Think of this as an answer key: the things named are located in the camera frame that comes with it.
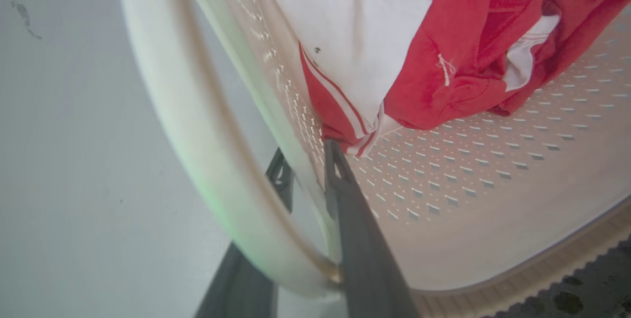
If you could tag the white perforated plastic laundry basket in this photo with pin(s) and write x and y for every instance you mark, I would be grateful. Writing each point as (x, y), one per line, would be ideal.
(493, 199)

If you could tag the white cloth garment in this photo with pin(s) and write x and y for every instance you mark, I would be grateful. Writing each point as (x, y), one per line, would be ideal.
(355, 27)

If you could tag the red and white garment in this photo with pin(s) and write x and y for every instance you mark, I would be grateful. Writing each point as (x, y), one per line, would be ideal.
(473, 61)

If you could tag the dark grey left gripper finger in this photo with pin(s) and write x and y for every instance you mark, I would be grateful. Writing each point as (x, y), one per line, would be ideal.
(367, 254)

